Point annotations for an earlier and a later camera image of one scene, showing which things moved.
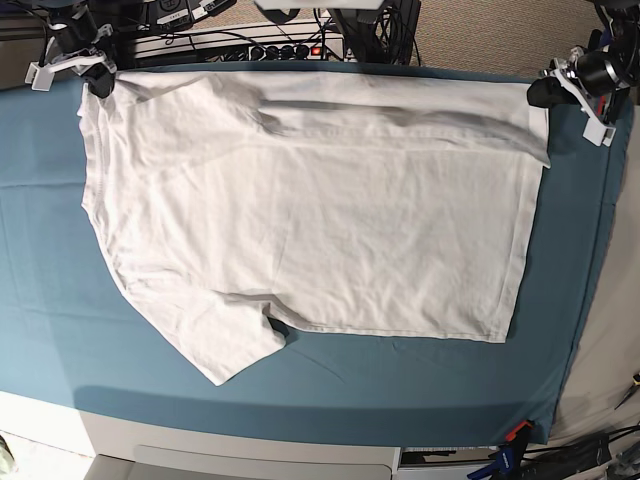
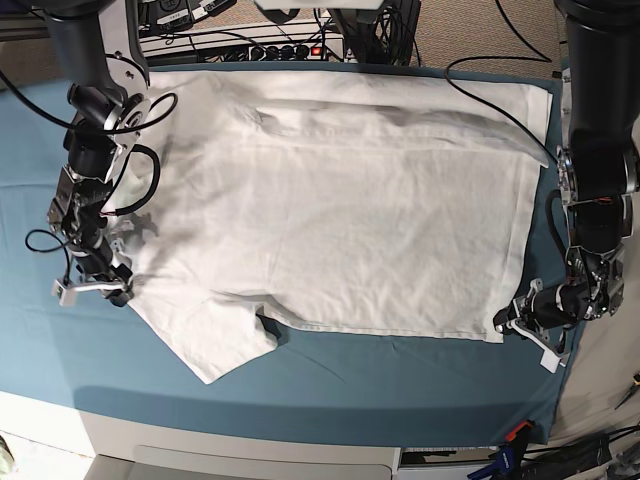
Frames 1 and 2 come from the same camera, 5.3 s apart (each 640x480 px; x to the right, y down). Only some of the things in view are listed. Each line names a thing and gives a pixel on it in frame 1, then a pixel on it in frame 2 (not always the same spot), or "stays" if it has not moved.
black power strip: (315, 52) stays
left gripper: (72, 47) to (93, 265)
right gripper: (591, 71) to (593, 288)
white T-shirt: (378, 204) stays
